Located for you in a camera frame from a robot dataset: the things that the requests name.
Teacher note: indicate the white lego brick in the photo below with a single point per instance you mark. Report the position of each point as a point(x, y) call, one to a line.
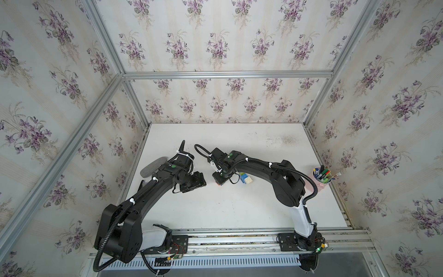
point(248, 180)

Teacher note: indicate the light blue lego brick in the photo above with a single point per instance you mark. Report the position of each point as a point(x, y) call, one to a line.
point(244, 178)

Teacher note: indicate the grey fabric pencil case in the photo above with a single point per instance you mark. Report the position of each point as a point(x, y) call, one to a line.
point(148, 170)

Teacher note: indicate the aluminium mounting rail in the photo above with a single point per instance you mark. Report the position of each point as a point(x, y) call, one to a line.
point(223, 242)

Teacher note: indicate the white vented cable duct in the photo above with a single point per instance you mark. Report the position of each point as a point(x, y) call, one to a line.
point(241, 261)

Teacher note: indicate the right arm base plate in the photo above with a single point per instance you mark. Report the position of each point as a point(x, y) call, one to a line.
point(289, 242)

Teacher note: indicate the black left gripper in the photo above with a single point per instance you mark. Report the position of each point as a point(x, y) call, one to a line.
point(199, 179)

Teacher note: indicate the pink pen holder cup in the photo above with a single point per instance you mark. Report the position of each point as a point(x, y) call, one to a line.
point(322, 176)

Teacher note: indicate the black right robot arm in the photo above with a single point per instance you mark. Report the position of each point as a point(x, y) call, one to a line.
point(291, 187)

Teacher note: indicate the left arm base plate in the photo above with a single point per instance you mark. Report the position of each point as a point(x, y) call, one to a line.
point(175, 245)

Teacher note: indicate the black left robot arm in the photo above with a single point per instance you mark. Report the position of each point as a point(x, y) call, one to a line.
point(120, 236)

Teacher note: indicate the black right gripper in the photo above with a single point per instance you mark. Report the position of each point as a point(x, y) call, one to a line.
point(217, 179)

